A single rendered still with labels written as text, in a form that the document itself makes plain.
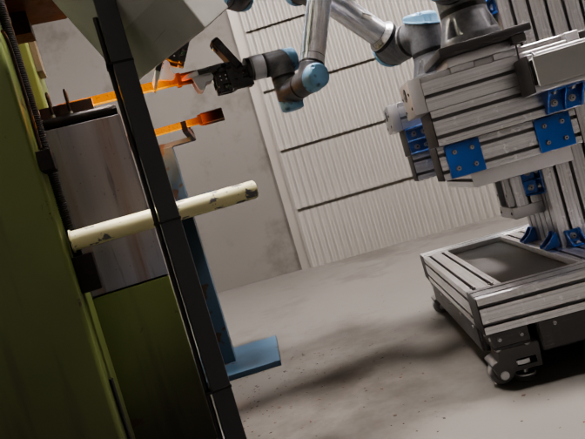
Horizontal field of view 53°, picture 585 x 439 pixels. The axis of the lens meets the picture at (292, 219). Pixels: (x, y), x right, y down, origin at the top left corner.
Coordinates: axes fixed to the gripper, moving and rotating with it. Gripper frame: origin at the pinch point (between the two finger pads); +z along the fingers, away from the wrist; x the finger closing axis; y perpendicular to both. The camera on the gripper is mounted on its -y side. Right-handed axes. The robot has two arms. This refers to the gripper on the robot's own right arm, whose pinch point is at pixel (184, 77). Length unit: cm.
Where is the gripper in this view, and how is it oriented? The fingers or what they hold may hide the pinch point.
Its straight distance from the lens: 183.9
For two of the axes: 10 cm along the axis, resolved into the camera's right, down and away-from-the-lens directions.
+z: -9.2, 2.9, -2.5
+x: -2.6, 0.2, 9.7
